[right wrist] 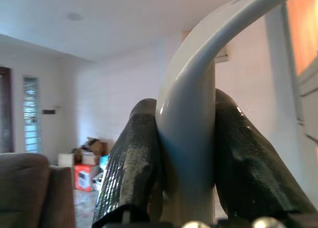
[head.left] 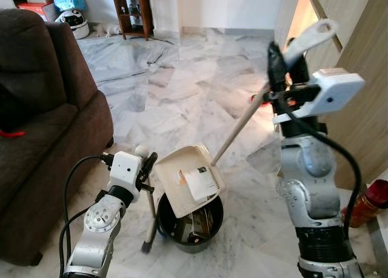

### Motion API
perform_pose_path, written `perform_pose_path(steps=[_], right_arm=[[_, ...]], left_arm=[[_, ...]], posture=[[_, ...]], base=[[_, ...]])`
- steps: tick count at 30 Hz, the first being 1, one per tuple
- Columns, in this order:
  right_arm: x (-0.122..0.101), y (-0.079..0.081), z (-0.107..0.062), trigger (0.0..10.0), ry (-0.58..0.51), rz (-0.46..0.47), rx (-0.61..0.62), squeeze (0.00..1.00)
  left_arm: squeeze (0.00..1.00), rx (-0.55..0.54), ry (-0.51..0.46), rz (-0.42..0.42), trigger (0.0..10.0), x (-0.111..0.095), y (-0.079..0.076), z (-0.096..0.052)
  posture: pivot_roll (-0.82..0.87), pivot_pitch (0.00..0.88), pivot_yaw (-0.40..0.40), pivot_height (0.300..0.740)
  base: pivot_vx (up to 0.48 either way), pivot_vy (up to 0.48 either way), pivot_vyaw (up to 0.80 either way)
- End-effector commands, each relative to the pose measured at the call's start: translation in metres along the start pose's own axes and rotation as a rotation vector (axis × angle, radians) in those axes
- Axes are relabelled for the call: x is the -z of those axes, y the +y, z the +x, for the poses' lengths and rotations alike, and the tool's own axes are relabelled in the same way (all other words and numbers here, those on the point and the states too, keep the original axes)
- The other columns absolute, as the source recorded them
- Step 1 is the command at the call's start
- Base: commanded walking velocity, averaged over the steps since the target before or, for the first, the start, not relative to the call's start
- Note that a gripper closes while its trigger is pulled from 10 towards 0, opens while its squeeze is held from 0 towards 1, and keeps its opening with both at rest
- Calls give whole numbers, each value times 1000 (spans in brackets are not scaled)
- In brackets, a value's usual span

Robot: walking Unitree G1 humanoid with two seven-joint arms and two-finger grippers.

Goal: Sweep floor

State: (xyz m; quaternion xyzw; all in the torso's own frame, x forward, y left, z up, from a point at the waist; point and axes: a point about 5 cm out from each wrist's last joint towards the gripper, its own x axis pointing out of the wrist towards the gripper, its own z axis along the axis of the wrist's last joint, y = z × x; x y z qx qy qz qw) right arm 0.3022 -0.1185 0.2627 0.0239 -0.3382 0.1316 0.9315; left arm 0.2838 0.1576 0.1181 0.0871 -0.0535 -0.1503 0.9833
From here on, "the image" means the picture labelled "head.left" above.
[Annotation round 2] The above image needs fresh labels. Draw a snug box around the dark wooden side table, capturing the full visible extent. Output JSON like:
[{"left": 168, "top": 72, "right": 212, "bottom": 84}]
[{"left": 110, "top": 0, "right": 153, "bottom": 42}]

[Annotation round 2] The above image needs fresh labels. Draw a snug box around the wooden broom with black bristles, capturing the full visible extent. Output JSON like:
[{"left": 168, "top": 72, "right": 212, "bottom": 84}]
[{"left": 134, "top": 145, "right": 159, "bottom": 255}]

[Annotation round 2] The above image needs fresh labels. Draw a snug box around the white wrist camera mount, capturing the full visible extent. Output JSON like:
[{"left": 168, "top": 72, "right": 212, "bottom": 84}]
[
  {"left": 272, "top": 68, "right": 366, "bottom": 125},
  {"left": 110, "top": 151, "right": 144, "bottom": 191}
]

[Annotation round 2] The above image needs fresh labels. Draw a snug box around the white and black helmet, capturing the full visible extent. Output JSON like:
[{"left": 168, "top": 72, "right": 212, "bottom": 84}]
[{"left": 57, "top": 8, "right": 90, "bottom": 40}]

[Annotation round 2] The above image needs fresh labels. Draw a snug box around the light wooden cabinet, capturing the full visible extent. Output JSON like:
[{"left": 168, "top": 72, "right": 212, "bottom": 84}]
[{"left": 273, "top": 0, "right": 388, "bottom": 191}]

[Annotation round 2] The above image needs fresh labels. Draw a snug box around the red strap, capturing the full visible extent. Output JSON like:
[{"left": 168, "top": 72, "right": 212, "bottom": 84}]
[{"left": 0, "top": 129, "right": 27, "bottom": 138}]

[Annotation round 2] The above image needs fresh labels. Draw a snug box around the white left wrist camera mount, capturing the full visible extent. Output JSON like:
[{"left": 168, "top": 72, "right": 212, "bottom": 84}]
[{"left": 110, "top": 151, "right": 144, "bottom": 191}]

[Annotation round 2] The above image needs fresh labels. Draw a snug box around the black round trash bin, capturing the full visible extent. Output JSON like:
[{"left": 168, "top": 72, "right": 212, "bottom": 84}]
[{"left": 156, "top": 190, "right": 224, "bottom": 254}]

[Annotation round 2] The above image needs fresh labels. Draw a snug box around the red tin can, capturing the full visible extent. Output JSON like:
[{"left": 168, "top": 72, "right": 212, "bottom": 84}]
[{"left": 342, "top": 179, "right": 388, "bottom": 229}]

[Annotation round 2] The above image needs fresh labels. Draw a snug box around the beige long-handled dustpan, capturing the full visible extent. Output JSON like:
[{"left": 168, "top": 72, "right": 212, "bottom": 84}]
[{"left": 154, "top": 18, "right": 340, "bottom": 219}]

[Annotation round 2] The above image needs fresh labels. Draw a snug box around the white paper sheet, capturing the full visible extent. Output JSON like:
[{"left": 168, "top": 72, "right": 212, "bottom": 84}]
[{"left": 181, "top": 165, "right": 221, "bottom": 204}]

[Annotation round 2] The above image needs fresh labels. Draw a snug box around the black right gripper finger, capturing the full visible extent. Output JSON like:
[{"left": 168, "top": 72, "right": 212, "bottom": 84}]
[
  {"left": 267, "top": 41, "right": 289, "bottom": 92},
  {"left": 290, "top": 55, "right": 312, "bottom": 87}
]

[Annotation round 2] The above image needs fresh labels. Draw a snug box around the dark brown sofa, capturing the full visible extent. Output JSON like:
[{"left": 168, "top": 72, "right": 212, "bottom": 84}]
[{"left": 0, "top": 8, "right": 115, "bottom": 267}]

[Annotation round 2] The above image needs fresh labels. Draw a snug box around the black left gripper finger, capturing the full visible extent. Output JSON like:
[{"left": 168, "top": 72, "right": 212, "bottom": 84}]
[{"left": 140, "top": 151, "right": 159, "bottom": 179}]

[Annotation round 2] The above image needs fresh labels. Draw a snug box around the red and white box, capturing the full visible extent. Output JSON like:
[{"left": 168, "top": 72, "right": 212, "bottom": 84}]
[{"left": 18, "top": 2, "right": 59, "bottom": 22}]

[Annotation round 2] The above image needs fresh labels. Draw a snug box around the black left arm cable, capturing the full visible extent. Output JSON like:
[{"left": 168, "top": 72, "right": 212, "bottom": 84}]
[{"left": 58, "top": 154, "right": 116, "bottom": 274}]

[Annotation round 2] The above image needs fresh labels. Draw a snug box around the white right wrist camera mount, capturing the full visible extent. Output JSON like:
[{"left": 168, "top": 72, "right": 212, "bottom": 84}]
[{"left": 272, "top": 68, "right": 366, "bottom": 125}]

